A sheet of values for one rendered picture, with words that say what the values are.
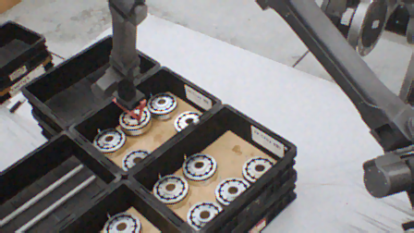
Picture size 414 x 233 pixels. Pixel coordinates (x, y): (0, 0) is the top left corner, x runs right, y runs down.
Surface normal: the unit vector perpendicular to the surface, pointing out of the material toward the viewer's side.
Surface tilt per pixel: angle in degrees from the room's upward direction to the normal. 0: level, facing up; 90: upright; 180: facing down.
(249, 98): 0
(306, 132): 0
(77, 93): 0
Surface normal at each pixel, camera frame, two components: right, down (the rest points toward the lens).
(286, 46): -0.11, -0.72
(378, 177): -0.88, 0.15
